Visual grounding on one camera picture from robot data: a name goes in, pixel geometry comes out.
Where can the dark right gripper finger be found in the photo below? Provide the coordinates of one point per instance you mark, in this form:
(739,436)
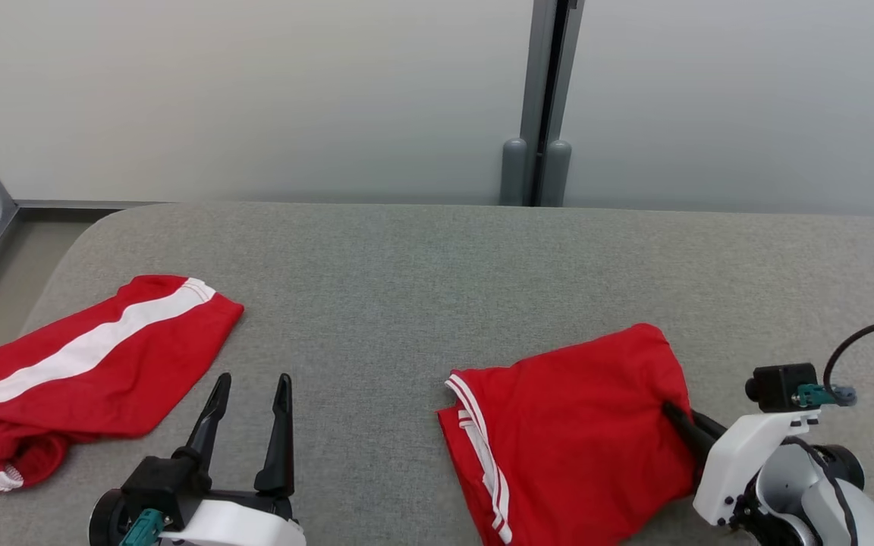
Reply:
(712,427)
(691,434)

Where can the grey partition post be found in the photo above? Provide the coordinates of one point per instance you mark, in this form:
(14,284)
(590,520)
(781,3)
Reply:
(528,91)

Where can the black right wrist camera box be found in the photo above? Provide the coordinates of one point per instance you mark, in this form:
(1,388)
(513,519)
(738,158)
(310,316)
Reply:
(782,387)

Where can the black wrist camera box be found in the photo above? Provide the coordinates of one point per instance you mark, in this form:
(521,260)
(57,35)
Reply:
(782,387)
(164,481)

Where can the red shorts white stripe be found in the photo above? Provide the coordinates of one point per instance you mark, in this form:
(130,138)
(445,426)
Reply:
(103,379)

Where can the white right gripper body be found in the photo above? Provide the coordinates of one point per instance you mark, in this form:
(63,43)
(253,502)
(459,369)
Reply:
(740,462)

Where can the red Bulls jersey white sleeves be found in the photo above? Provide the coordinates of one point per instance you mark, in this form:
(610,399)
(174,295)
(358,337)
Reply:
(573,440)

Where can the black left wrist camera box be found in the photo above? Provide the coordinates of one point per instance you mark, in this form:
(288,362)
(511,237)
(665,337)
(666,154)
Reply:
(164,481)

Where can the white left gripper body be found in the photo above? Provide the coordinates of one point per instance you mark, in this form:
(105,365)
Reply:
(240,527)

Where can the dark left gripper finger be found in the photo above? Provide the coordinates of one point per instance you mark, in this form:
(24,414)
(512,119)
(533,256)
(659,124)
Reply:
(281,447)
(209,425)

